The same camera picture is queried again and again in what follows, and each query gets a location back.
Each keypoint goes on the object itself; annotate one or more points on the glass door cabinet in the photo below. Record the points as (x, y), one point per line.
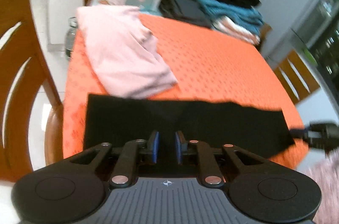
(319, 36)

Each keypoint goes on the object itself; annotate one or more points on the water bottle on floor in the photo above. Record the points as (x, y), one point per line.
(70, 36)

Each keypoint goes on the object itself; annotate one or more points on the light pink folded cloth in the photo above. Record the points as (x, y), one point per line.
(227, 26)

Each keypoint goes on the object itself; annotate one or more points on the purple fluffy sleeve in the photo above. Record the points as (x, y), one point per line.
(325, 174)

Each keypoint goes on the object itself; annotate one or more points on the near wooden chair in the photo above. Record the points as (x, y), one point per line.
(24, 71)

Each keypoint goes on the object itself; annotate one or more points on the orange floral table mat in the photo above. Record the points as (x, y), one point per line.
(209, 66)

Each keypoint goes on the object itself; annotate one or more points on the black garment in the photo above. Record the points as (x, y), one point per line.
(117, 121)

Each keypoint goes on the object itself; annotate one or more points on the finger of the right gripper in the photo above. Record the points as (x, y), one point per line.
(322, 136)

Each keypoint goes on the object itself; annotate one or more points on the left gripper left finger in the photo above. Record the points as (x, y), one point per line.
(74, 188)

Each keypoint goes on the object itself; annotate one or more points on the blue knitted sweater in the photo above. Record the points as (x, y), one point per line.
(248, 18)

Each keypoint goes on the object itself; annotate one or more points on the right side wooden chair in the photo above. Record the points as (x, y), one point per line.
(296, 78)

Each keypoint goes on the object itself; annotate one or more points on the dark grey folded clothes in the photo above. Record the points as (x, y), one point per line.
(185, 11)

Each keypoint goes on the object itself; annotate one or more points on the pink folded garment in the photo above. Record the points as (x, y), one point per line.
(123, 52)

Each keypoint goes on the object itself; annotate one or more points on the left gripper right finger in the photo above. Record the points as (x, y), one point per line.
(246, 188)

